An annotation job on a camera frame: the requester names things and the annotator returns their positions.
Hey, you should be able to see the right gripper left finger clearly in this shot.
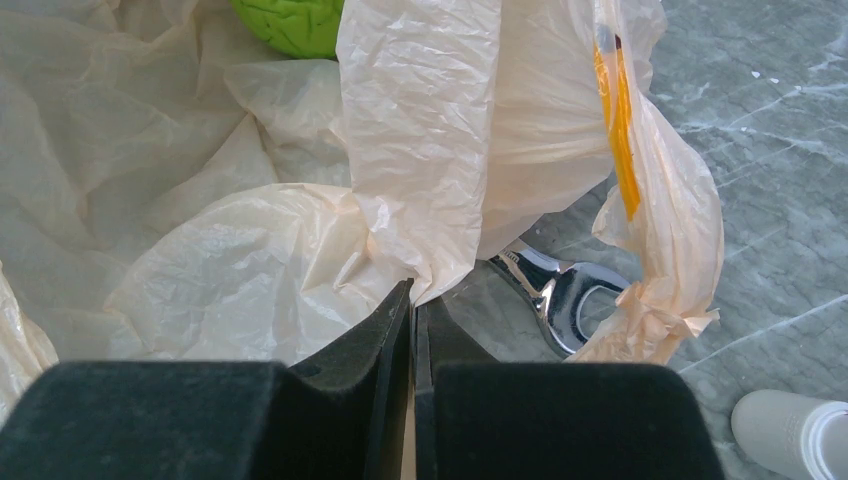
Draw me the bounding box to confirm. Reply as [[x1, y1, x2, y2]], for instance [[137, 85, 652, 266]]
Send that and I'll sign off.
[[1, 280, 412, 479]]

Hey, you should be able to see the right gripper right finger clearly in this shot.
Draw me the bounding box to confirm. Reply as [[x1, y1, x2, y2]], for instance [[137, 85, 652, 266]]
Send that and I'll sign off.
[[414, 299, 723, 479]]

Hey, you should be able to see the translucent orange plastic bag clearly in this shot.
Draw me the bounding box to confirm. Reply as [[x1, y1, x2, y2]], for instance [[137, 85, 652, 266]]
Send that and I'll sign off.
[[1, 1, 724, 415]]

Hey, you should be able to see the fake green fruit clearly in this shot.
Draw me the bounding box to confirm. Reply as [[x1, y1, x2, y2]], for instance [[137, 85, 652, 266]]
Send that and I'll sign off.
[[231, 0, 344, 59]]

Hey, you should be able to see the silver wrench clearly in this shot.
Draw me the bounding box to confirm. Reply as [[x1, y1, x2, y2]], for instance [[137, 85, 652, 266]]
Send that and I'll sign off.
[[488, 239, 630, 358]]

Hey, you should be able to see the white PVC pipe frame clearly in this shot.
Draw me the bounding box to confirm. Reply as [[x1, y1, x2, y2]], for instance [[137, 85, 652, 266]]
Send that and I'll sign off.
[[731, 390, 847, 479]]

